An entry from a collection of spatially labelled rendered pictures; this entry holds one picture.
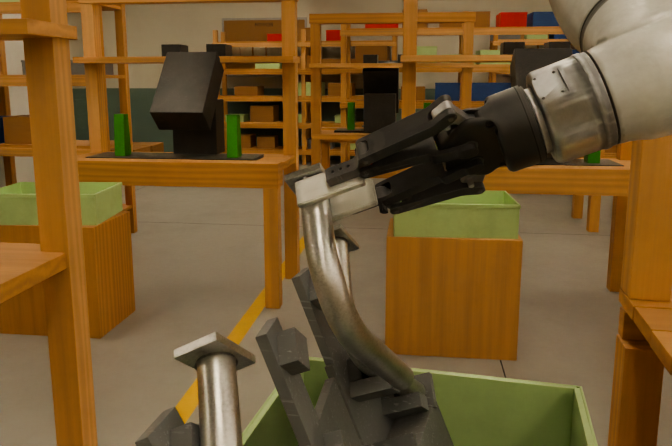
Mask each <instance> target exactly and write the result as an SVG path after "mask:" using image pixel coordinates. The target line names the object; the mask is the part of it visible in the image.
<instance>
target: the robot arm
mask: <svg viewBox="0 0 672 446"><path fill-rule="evenodd" d="M549 3H550V6H551V8H552V11H553V13H554V16H555V18H556V20H557V22H558V24H559V26H560V28H561V29H562V31H563V33H564V34H565V36H566V37H567V39H568V40H569V42H570V43H571V44H572V45H573V47H574V48H575V49H576V50H577V51H578V52H580V53H576V54H573V55H571V56H570V57H568V58H566V59H563V60H561V61H558V62H555V63H553V64H550V65H548V66H545V67H542V68H540V69H537V70H534V71H532V72H530V73H528V74H527V76H526V86H527V89H523V88H522V87H521V86H520V87H518V85H516V86H514V87H511V88H509V89H506V90H503V91H501V92H498V93H495V94H493V95H490V96H488V97H486V99H485V101H484V106H482V107H479V108H467V109H464V110H461V109H459V108H458V107H456V106H455V105H453V103H452V100H451V97H450V96H449V95H442V96H440V97H439V98H437V99H436V100H435V101H434V102H432V103H431V104H430V105H429V106H428V107H426V108H425V109H422V110H420V111H418V112H416V113H414V114H412V115H409V116H407V117H405V118H403V119H401V120H399V121H396V122H394V123H392V124H390V125H388V126H386V127H383V128H381V129H379V130H377V131H375V132H373V133H370V134H368V135H366V136H364V137H362V138H360V139H358V140H357V141H356V142H355V145H356V148H355V157H354V158H353V159H351V160H348V161H345V162H343V163H340V164H337V165H335V166H332V167H329V168H327V169H326V170H325V172H322V173H319V174H316V175H314V176H311V177H308V178H305V179H303V180H300V181H297V182H295V189H296V198H297V205H298V207H299V208H303V207H306V206H309V205H312V204H315V203H318V202H320V201H323V200H326V199H330V206H331V213H332V220H333V221H335V220H338V219H341V218H343V217H346V216H349V215H353V214H357V213H360V212H363V211H366V210H368V209H371V208H374V207H377V206H379V210H380V213H382V214H387V213H388V209H390V213H391V214H400V213H403V212H407V211H410V210H414V209H417V208H421V207H424V206H428V205H431V204H435V203H438V202H442V201H445V200H449V199H452V198H456V197H460V196H465V195H478V194H482V193H484V192H485V187H484V184H483V180H484V177H485V175H487V174H490V173H491V172H493V171H494V170H495V169H497V168H499V167H501V166H507V168H508V169H509V170H510V171H512V172H515V171H518V170H521V169H524V168H527V167H530V166H533V165H536V164H539V163H541V162H544V161H545V159H546V158H547V153H551V155H552V157H553V158H554V159H555V161H556V162H558V163H565V162H568V161H570V160H573V159H576V158H579V157H582V156H585V155H588V154H591V153H594V152H597V151H600V150H602V149H609V148H611V147H613V146H614V145H617V144H621V143H625V142H629V141H636V140H650V139H656V138H660V137H664V136H668V135H672V0H549ZM435 141H436V144H437V147H438V150H437V148H436V144H435ZM371 164H372V165H371ZM412 166H413V167H412ZM408 167H411V168H408ZM404 168H408V169H406V170H404V171H402V172H400V173H398V174H396V175H394V176H391V177H389V178H387V179H385V180H383V181H381V182H379V183H377V184H376V185H375V186H374V182H373V180H371V179H370V180H367V181H365V179H366V178H370V177H374V176H378V175H382V174H385V173H389V172H393V171H397V170H401V169H404ZM390 189H391V190H390ZM400 201H402V202H400ZM387 208H388V209H387Z"/></svg>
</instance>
